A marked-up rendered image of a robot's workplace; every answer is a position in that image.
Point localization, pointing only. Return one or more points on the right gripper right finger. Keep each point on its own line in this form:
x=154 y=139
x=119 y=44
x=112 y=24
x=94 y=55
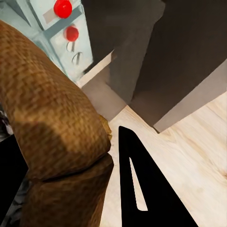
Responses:
x=165 y=208

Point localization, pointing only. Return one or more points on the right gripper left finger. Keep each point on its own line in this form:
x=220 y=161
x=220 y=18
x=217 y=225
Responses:
x=13 y=170

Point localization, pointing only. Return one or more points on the popcorn bag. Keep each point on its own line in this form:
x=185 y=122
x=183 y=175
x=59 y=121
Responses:
x=62 y=138

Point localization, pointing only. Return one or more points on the microwave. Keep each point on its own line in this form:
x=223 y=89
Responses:
x=31 y=17

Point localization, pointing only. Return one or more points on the fridge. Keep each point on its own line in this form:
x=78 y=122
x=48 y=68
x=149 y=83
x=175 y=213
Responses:
x=185 y=65

